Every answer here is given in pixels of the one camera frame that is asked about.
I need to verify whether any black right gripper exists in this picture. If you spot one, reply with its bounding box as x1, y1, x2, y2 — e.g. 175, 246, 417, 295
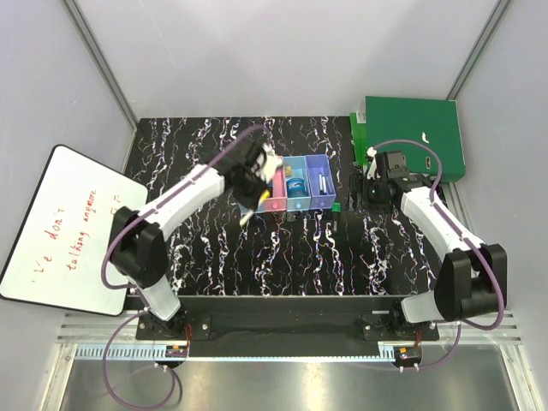
343, 173, 393, 215

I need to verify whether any yellow cap white marker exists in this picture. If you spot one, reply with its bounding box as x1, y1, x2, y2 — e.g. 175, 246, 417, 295
240, 190, 270, 227

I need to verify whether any pink bin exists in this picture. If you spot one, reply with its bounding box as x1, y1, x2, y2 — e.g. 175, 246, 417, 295
263, 169, 288, 212

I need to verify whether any green cap grey marker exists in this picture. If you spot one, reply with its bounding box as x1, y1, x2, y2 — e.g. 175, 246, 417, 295
331, 202, 341, 234

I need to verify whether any purple bin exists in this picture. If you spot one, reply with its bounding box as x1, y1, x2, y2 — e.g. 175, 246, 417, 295
305, 154, 337, 210

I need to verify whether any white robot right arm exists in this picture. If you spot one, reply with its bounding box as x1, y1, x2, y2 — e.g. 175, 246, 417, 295
358, 148, 508, 340

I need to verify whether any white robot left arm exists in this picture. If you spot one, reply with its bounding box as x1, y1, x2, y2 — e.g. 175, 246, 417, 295
101, 140, 283, 339

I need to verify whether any white whiteboard red writing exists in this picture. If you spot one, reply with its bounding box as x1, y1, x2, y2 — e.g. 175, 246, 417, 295
1, 145, 148, 316

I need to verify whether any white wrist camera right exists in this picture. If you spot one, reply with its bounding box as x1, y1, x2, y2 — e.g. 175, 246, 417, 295
366, 146, 378, 180

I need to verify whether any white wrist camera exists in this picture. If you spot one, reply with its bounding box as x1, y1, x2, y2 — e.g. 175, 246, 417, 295
366, 146, 378, 180
255, 143, 283, 183

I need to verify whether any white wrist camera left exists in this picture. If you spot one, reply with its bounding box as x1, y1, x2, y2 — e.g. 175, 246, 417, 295
255, 143, 283, 183

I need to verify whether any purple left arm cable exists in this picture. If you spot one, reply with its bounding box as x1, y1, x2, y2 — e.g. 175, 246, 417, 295
101, 123, 266, 408

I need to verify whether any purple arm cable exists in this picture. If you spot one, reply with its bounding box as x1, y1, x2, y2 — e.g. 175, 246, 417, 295
101, 123, 266, 408
372, 139, 506, 370

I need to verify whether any green ring binder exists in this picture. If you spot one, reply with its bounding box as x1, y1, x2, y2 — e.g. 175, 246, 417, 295
349, 96, 466, 182

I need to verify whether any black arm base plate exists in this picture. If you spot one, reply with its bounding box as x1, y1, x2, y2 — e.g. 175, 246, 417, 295
136, 296, 439, 361

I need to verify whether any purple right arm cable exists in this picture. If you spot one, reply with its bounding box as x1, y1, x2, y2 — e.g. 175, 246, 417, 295
372, 139, 506, 370

